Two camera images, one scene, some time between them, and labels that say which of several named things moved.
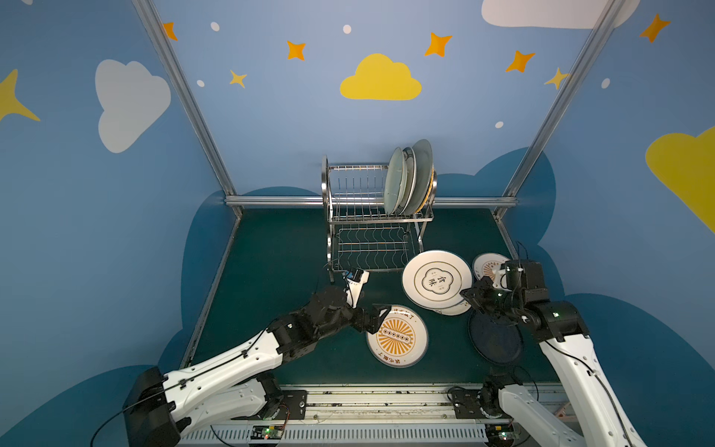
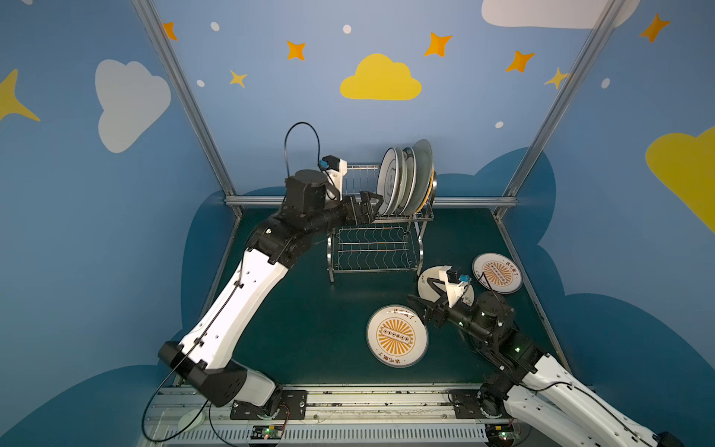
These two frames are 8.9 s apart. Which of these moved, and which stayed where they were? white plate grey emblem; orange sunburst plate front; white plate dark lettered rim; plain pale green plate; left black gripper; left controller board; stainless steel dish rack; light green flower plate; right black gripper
Moved: white plate grey emblem; right black gripper; left black gripper
Stayed: orange sunburst plate front; white plate dark lettered rim; left controller board; plain pale green plate; light green flower plate; stainless steel dish rack
